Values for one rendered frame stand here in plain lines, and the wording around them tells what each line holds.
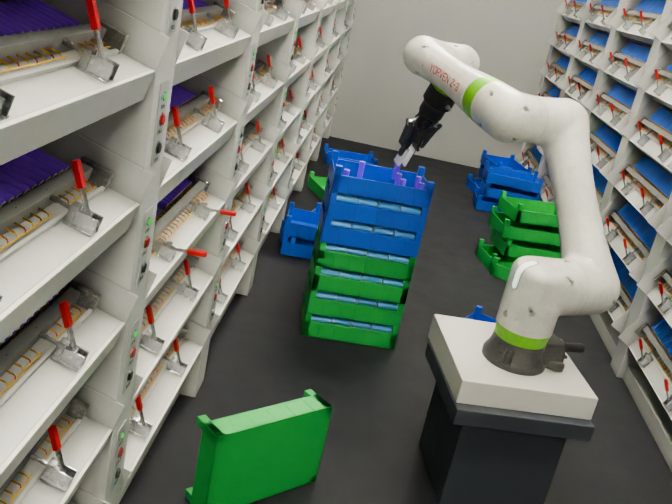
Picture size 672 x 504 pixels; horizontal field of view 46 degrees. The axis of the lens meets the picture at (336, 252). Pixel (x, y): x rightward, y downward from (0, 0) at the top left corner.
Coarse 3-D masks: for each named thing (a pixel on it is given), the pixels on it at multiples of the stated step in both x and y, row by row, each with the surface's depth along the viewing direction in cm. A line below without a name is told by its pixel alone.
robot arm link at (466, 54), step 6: (450, 48) 220; (456, 48) 221; (462, 48) 222; (468, 48) 224; (456, 54) 220; (462, 54) 221; (468, 54) 222; (474, 54) 223; (462, 60) 221; (468, 60) 222; (474, 60) 223; (474, 66) 223; (432, 84) 231; (438, 90) 229
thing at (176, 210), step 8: (200, 184) 183; (192, 192) 176; (200, 192) 183; (184, 200) 170; (192, 200) 176; (176, 208) 164; (184, 208) 169; (168, 216) 159; (176, 216) 164; (184, 216) 166; (160, 224) 154; (168, 224) 158; (176, 224) 160; (160, 232) 153
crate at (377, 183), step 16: (336, 160) 252; (336, 176) 235; (352, 176) 256; (368, 176) 256; (384, 176) 256; (336, 192) 237; (352, 192) 237; (368, 192) 237; (384, 192) 238; (400, 192) 238; (416, 192) 238; (432, 192) 238
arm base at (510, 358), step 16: (496, 336) 182; (496, 352) 181; (512, 352) 180; (528, 352) 179; (544, 352) 183; (560, 352) 184; (512, 368) 179; (528, 368) 179; (544, 368) 183; (560, 368) 184
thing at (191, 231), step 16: (192, 176) 185; (208, 176) 187; (208, 192) 188; (224, 192) 188; (192, 224) 168; (208, 224) 175; (176, 240) 157; (192, 240) 161; (176, 256) 151; (160, 272) 142; (160, 288) 147
